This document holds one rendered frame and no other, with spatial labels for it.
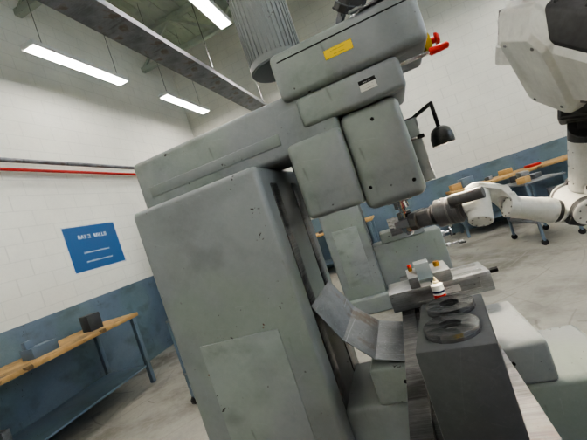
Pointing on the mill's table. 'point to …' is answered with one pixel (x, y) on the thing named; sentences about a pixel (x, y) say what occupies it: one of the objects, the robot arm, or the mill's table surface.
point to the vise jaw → (441, 271)
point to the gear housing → (354, 92)
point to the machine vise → (480, 279)
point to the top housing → (351, 48)
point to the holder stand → (466, 371)
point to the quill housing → (383, 153)
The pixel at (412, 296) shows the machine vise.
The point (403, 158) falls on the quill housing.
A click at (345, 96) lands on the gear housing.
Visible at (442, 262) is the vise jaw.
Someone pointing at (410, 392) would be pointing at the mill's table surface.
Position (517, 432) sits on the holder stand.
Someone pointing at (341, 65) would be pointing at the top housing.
